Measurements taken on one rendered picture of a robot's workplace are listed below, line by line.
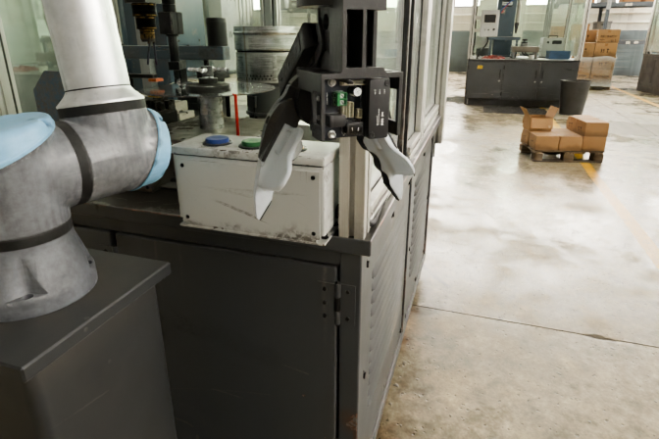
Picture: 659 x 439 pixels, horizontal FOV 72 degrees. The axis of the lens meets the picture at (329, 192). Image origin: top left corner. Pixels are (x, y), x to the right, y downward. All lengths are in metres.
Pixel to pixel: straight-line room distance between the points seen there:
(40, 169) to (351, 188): 0.44
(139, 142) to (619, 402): 1.57
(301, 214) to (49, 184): 0.35
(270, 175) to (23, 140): 0.32
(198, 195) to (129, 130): 0.19
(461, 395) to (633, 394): 0.55
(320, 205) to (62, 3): 0.44
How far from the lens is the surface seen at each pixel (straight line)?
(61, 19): 0.72
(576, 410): 1.70
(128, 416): 0.79
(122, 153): 0.69
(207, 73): 1.19
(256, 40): 1.83
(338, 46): 0.36
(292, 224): 0.76
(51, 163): 0.65
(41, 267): 0.67
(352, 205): 0.77
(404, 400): 1.57
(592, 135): 4.61
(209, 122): 1.19
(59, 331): 0.64
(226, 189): 0.79
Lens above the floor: 1.08
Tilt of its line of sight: 19 degrees down
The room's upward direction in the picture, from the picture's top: straight up
